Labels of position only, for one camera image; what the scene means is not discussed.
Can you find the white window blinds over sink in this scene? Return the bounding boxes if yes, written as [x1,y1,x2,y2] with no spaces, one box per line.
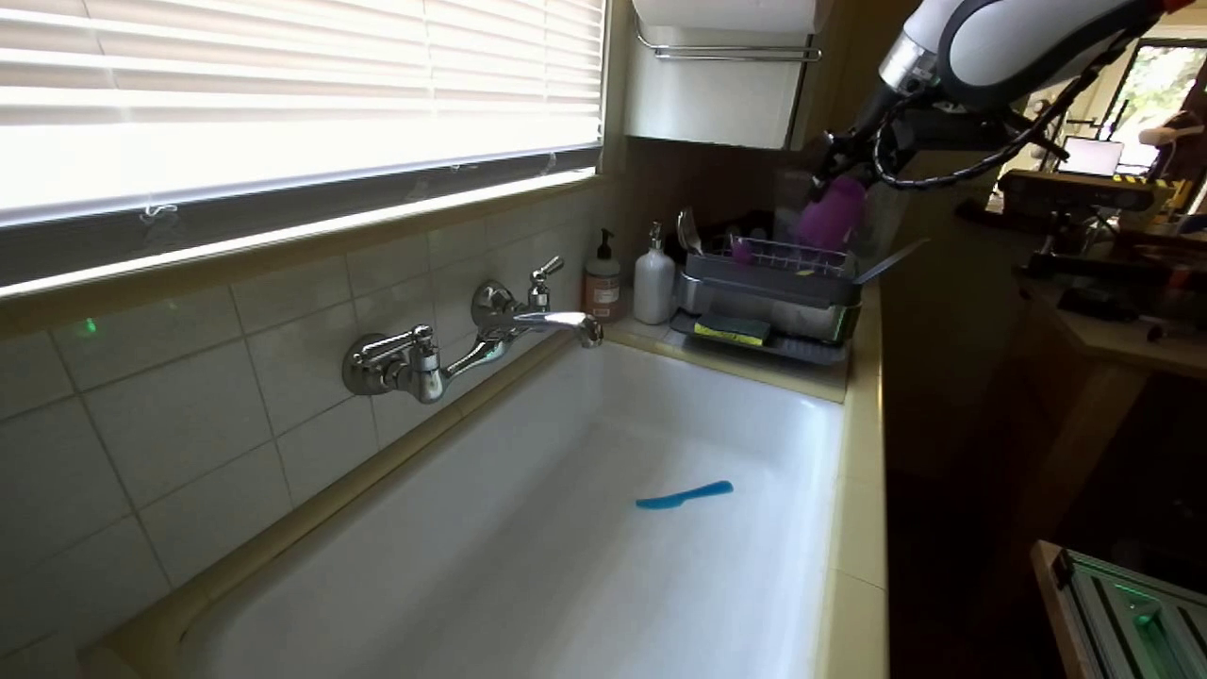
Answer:
[0,0,611,235]

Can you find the brown soap bottle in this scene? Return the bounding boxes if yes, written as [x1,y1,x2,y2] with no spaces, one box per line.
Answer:
[576,227,625,323]

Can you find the metal ladle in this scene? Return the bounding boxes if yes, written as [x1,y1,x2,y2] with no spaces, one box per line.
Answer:
[673,205,711,264]

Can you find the metal robot mounting base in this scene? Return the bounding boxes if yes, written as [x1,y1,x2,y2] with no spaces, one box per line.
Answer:
[1030,537,1207,679]

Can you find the purple plastic cup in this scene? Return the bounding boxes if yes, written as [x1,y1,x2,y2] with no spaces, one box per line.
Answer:
[790,172,872,256]

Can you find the white sink basin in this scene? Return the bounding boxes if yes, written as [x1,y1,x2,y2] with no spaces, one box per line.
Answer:
[185,335,849,679]

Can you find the blue plastic knife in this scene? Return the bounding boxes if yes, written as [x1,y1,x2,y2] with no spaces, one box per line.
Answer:
[630,474,738,517]

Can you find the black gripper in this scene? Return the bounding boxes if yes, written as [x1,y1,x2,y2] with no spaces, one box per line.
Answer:
[805,112,897,196]

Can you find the white wall cabinet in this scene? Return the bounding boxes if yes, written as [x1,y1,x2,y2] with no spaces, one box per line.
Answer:
[623,0,821,153]

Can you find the dark wooden table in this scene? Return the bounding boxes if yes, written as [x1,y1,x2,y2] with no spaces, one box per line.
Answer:
[953,167,1207,380]

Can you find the yellow sponge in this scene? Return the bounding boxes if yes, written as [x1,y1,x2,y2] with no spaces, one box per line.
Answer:
[687,317,775,356]

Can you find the chrome wall faucet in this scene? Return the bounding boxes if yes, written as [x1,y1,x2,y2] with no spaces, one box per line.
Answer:
[341,254,609,406]

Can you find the blue object in sink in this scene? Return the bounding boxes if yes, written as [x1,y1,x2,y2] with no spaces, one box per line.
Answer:
[668,235,875,368]

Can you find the white soap bottle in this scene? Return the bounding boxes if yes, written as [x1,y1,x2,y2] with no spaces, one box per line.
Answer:
[630,220,684,328]

